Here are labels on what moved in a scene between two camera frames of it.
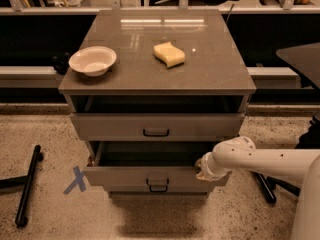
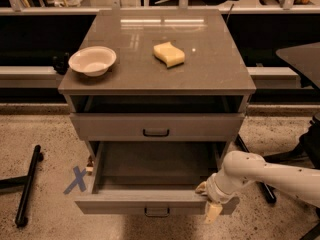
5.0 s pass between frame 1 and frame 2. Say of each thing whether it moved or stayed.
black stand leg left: stayed
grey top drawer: stayed
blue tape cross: stayed
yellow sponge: stayed
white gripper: moved
